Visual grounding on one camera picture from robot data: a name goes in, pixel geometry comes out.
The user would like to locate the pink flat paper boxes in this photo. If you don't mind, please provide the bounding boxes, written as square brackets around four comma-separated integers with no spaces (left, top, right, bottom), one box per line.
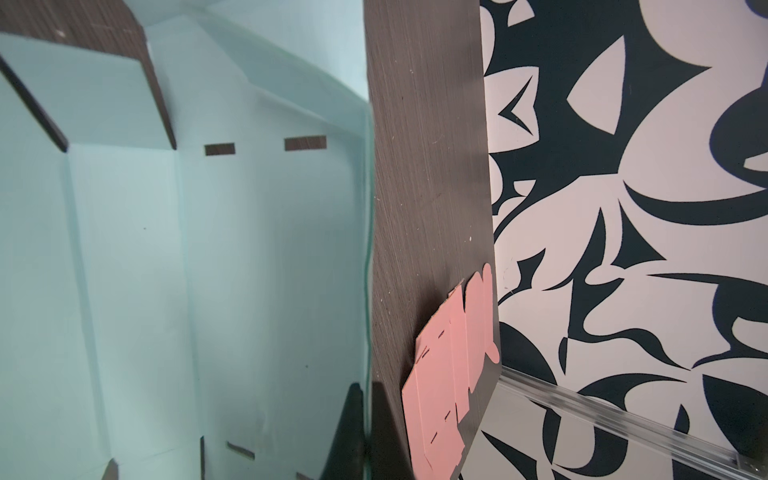
[401,264,500,479]

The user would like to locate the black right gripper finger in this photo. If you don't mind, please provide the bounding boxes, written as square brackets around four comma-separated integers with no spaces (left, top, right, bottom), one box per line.
[320,383,366,480]

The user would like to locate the light blue paper box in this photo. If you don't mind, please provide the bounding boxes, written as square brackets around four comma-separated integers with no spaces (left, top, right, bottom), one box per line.
[1,1,374,479]

